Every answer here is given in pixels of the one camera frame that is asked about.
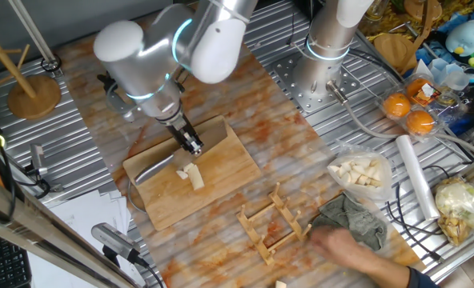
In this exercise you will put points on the orange fruit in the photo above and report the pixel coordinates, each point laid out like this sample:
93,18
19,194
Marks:
415,85
396,105
419,122

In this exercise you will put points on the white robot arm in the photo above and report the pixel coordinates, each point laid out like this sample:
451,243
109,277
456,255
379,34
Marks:
149,60

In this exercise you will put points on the wooden peg rack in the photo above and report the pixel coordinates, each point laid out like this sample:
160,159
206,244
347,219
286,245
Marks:
257,238

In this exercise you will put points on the steel kitchen knife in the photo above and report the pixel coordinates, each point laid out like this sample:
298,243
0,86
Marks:
213,134

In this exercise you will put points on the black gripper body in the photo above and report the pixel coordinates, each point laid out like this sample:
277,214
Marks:
181,132

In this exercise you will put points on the glass jar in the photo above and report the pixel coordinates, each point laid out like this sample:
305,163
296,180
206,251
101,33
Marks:
377,10

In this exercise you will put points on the bare person hand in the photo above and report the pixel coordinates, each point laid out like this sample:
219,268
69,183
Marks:
335,244

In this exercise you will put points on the bare person forearm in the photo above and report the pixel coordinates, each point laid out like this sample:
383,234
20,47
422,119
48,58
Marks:
385,268

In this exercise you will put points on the metal frame bar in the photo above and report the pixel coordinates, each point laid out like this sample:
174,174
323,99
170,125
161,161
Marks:
41,228

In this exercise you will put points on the light blue plush toy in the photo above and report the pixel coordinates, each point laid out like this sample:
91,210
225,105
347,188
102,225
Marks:
465,38

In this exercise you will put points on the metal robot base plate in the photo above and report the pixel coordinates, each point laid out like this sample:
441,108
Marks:
287,76

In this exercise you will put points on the white rod stand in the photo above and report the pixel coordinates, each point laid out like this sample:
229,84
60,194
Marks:
33,32

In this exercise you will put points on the wooden cutting board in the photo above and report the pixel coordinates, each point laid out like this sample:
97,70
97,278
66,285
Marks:
225,176

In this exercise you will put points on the stained clear plastic sheet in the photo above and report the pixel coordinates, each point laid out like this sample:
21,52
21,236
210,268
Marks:
269,120

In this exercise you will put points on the white paper stack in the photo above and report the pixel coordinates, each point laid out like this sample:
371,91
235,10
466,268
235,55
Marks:
81,212

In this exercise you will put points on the white radish piece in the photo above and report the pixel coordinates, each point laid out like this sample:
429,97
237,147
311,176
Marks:
181,174

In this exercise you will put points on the white plastic wrap roll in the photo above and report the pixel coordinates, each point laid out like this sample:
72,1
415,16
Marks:
415,172

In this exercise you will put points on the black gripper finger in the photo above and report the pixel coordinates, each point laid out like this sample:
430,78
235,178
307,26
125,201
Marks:
197,150
186,146

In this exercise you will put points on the bag of vegetable scraps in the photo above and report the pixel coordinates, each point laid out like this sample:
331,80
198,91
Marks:
457,200

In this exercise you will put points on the grey cloth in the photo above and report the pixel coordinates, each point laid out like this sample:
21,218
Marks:
353,222

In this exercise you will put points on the wooden cup stand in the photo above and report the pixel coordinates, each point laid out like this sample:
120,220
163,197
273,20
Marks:
393,50

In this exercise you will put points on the dark blue sleeve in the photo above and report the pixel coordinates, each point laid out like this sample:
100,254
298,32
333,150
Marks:
421,280

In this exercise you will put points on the plastic bag of radish pieces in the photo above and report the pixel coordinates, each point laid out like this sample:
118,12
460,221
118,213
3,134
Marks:
361,172

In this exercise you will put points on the small radish chunk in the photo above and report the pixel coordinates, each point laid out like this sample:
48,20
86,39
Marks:
281,285

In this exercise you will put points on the clear plastic cup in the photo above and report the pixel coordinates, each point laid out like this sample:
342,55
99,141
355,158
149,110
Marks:
455,78

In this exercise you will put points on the black keyboard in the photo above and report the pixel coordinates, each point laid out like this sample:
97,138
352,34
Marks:
1,264

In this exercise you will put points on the bag of orange food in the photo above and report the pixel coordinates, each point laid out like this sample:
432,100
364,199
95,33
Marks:
441,108

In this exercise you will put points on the metal clamp bracket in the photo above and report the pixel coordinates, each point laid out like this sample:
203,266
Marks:
37,154

